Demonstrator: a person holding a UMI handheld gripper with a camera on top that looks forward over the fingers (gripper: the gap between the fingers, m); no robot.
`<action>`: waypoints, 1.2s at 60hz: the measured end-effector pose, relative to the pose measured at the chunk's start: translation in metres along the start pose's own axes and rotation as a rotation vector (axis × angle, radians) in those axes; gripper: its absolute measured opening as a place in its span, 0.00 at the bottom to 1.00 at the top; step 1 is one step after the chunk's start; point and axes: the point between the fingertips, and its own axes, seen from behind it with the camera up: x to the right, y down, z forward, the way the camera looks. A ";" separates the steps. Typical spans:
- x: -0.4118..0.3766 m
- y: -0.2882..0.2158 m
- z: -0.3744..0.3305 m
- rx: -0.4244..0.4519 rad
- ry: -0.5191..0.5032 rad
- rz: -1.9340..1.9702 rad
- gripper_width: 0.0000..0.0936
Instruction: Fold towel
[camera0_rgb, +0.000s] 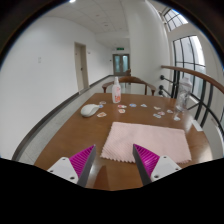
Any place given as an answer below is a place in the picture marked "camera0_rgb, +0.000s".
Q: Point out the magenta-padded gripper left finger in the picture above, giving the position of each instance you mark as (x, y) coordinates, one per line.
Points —
(79, 162)

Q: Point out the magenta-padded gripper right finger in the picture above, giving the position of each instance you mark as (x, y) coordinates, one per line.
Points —
(149, 160)

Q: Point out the pink textured towel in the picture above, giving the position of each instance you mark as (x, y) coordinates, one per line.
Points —
(150, 140)

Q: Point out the white computer mouse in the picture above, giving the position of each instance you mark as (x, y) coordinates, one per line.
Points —
(89, 110)

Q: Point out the white paper card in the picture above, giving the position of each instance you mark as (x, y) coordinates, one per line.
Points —
(196, 125)

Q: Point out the clear plastic drink bottle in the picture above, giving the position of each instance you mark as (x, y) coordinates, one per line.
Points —
(183, 95)

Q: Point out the white bottle with pink label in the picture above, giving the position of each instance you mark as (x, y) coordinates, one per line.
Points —
(116, 93)

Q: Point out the wooden armchair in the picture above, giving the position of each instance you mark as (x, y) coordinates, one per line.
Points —
(130, 79)

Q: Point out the beige single door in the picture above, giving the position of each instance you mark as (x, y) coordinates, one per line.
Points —
(80, 66)

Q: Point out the wooden handrail with black balusters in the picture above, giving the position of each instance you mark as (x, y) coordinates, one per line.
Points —
(186, 71)

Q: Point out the glazed double door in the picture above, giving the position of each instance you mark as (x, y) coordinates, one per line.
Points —
(121, 64)

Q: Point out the tall black-framed window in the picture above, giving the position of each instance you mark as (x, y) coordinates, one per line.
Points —
(188, 53)

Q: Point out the green exit sign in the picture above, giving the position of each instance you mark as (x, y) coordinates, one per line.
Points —
(120, 49)

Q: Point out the small grid-pane window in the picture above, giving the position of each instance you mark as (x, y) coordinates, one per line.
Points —
(175, 18)

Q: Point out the round ceiling light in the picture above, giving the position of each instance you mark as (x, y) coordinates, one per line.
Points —
(72, 1)

